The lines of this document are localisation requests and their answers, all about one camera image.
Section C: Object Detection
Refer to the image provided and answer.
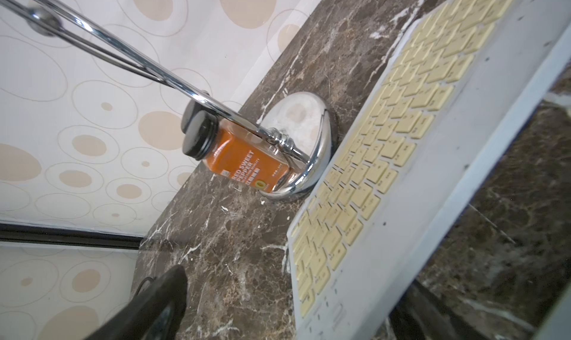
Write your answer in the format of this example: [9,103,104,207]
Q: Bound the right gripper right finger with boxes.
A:
[390,281,486,340]

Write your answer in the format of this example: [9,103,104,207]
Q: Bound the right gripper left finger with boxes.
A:
[87,265,187,339]

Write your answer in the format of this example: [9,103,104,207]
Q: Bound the white keyboard yellow keys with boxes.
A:
[532,284,571,340]
[287,0,570,339]

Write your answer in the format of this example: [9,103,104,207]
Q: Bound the orange spice bottle black cap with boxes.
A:
[182,110,291,193]

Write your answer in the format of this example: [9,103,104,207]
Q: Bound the chrome hook stand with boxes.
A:
[1,0,335,201]

